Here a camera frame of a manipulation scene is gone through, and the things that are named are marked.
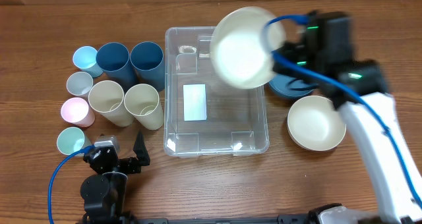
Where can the dark blue bowl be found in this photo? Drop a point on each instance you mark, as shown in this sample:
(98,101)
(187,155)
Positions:
(290,88)

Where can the dark blue tall cup left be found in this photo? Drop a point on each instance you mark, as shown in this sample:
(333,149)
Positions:
(114,59)

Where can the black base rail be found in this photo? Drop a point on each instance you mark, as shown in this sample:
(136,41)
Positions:
(281,219)

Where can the cream tall cup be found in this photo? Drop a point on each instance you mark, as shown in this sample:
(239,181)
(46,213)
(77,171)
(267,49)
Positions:
(143,102)
(106,98)

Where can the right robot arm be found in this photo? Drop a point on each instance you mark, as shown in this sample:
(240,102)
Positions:
(361,95)

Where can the cream tall cup right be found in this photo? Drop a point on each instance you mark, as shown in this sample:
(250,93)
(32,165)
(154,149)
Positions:
(143,102)

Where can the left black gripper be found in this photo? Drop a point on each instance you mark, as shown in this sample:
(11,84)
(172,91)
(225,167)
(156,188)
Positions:
(140,149)

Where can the pink small cup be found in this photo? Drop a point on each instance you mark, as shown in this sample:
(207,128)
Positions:
(78,112)

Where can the grey small cup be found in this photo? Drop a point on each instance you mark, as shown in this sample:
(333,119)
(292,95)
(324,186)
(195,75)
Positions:
(79,84)

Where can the white label in bin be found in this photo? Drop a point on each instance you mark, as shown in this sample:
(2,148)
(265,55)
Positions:
(194,102)

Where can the cream bowl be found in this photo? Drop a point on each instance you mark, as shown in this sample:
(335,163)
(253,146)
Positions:
(236,50)
(314,124)

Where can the dark blue tall cup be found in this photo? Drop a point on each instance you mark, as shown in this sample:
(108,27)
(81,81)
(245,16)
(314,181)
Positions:
(114,59)
(148,60)

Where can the dark blue tall cup right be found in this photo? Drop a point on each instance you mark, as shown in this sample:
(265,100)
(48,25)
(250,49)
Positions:
(148,60)

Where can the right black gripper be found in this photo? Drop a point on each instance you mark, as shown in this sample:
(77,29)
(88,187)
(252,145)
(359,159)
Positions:
(281,49)

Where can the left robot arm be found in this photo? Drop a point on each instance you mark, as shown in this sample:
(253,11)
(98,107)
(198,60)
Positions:
(104,192)

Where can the mint green small cup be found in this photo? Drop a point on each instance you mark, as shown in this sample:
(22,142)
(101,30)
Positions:
(71,140)

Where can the cream tall cup left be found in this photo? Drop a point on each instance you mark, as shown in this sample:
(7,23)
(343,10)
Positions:
(106,98)

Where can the light blue small cup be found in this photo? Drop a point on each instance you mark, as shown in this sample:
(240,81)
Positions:
(84,58)

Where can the clear plastic storage bin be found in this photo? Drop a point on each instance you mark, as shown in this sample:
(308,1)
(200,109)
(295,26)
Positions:
(236,119)

